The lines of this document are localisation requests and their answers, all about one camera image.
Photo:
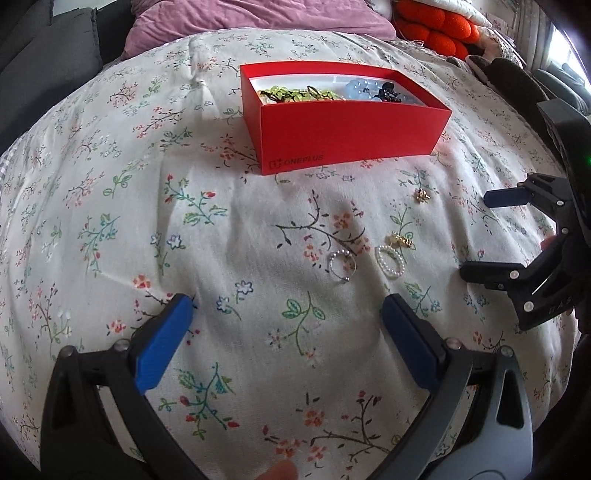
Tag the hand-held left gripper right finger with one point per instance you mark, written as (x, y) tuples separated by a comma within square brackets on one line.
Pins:
[(413, 344)]

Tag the grey striped curtain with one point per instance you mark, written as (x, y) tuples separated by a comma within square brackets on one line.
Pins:
[(535, 32)]

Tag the person's left hand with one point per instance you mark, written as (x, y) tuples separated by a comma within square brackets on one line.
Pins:
[(279, 471)]

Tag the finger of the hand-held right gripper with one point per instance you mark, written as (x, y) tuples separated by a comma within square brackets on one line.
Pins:
[(498, 274), (505, 197)]

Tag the red cardboard box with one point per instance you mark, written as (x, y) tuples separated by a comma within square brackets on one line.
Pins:
[(346, 134)]

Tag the dark brown cloth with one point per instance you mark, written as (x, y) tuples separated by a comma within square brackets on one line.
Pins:
[(508, 74)]

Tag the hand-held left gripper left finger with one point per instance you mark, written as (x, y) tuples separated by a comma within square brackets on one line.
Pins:
[(161, 344)]

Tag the dark grey cushion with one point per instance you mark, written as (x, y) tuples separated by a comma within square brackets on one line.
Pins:
[(46, 46)]

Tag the floral bedsheet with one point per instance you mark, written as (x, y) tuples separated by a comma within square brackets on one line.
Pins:
[(184, 138)]

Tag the orange plush toy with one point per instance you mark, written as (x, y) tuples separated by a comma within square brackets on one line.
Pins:
[(438, 23)]

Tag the white quilted cloth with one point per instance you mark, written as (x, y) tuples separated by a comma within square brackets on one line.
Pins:
[(475, 11)]

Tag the purple pillow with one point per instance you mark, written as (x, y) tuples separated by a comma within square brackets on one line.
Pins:
[(231, 18)]

